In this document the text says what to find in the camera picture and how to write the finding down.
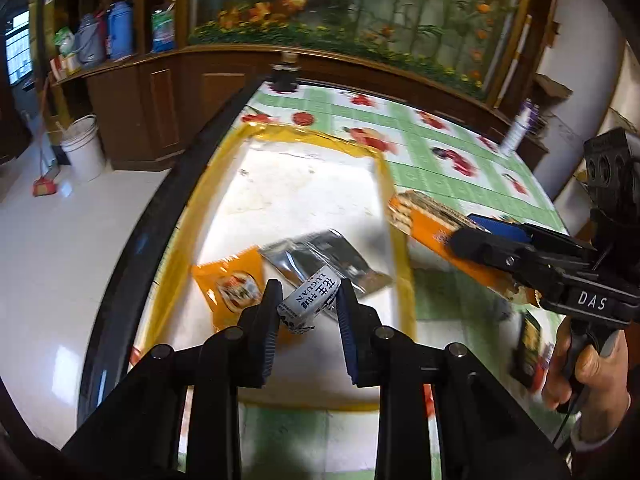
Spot blue thermos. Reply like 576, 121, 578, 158
107, 1, 135, 60

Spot green white packet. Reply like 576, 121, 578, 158
54, 27, 77, 58

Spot barred window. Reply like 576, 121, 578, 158
4, 10, 34, 86

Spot white plastic bucket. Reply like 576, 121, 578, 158
60, 115, 107, 183

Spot person's right hand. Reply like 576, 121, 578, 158
542, 317, 631, 411

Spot brown wooden cabinet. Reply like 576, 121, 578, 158
47, 0, 561, 172

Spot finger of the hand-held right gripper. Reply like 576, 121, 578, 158
467, 212, 596, 263
447, 227, 568, 293

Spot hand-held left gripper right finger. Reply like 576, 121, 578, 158
335, 280, 571, 480

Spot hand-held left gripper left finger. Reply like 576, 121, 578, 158
62, 280, 283, 480

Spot orange snack packet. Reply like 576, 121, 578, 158
191, 246, 281, 346

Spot silver foil snack packet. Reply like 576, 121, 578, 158
259, 229, 393, 321

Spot dark glass jar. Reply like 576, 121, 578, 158
270, 52, 301, 93

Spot purple bottles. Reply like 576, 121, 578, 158
522, 99, 543, 133

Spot person's right forearm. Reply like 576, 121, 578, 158
570, 392, 640, 466

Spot grey bag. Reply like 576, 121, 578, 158
75, 12, 107, 67

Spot white spray bottle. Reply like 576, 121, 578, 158
500, 102, 532, 157

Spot brown cardboard piece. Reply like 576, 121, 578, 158
531, 72, 573, 107

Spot flower scene glass panel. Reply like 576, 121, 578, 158
187, 0, 531, 102

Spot yellow-rimmed tray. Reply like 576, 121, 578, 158
131, 122, 418, 413

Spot blue green plastic bag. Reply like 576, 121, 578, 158
151, 5, 176, 53

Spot red broom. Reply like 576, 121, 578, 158
31, 77, 58, 198

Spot dark snack packet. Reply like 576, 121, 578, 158
507, 310, 553, 391

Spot orange cracker box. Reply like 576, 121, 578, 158
387, 191, 543, 306

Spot fruit-print green tablecloth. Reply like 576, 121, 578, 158
150, 80, 571, 480

